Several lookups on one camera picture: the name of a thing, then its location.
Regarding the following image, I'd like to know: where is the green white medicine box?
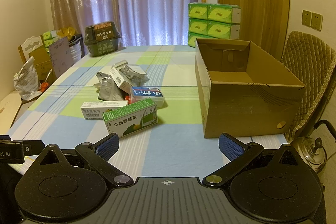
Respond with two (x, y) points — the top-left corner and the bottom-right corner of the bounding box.
(102, 98), (158, 138)

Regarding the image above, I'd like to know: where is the silver foil pouch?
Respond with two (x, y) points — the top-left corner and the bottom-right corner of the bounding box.
(96, 72), (124, 101)

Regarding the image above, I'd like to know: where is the clear box blue label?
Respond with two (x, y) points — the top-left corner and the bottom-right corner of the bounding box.
(130, 86), (165, 108)

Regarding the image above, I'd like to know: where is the white adapter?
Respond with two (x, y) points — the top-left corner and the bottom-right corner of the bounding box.
(109, 60), (149, 93)

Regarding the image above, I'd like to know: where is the open cardboard box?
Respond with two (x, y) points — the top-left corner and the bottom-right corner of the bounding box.
(195, 39), (306, 138)

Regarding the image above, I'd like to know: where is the white plastic bag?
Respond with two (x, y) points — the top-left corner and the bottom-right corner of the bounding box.
(13, 57), (41, 101)

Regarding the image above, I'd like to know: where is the steel kettle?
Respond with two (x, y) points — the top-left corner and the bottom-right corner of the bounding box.
(290, 119), (335, 176)

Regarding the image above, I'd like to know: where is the cardboard sheet purple paper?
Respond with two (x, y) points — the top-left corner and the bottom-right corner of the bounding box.
(28, 36), (75, 83)

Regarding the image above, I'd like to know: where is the white chair back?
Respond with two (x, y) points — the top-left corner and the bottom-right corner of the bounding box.
(18, 35), (44, 63)

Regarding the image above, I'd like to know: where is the quilted brown chair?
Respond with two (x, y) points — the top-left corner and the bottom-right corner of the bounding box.
(281, 31), (335, 142)

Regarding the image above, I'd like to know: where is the stack of green tissue packs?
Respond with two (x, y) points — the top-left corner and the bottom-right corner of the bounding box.
(188, 3), (242, 47)

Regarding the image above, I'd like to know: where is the double wall socket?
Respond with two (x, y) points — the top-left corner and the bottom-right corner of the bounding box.
(301, 10), (323, 31)

